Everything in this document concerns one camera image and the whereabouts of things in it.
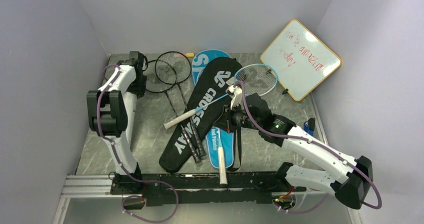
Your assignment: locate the blue racket cover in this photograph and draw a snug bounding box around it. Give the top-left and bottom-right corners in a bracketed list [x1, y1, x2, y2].
[191, 49, 235, 169]

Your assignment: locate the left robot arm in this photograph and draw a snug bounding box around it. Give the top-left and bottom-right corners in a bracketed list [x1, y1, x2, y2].
[86, 51, 148, 194]

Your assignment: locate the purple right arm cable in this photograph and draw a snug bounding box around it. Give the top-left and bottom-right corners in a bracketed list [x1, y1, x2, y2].
[235, 80, 383, 215]

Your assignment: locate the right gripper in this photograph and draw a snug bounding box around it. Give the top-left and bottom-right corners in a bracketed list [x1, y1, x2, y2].
[213, 101, 261, 134]

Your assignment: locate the blue black stapler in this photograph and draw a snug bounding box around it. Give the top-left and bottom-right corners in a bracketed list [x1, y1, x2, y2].
[303, 117, 316, 136]

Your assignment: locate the black badminton racket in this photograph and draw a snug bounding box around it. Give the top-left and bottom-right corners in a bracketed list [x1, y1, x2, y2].
[153, 51, 206, 163]
[144, 59, 202, 164]

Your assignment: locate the white dry erase board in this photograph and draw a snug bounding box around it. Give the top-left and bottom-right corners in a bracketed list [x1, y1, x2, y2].
[260, 19, 342, 102]

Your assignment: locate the black racket cover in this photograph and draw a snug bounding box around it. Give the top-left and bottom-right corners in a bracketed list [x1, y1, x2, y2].
[158, 57, 242, 174]

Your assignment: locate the blue white badminton racket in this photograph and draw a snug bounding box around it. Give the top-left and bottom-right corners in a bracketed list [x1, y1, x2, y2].
[163, 63, 279, 129]

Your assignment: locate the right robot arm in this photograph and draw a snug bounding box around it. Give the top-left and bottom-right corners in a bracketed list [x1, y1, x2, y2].
[215, 84, 383, 210]

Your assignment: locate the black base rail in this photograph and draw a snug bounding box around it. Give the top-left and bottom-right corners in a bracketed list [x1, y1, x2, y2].
[110, 171, 306, 207]

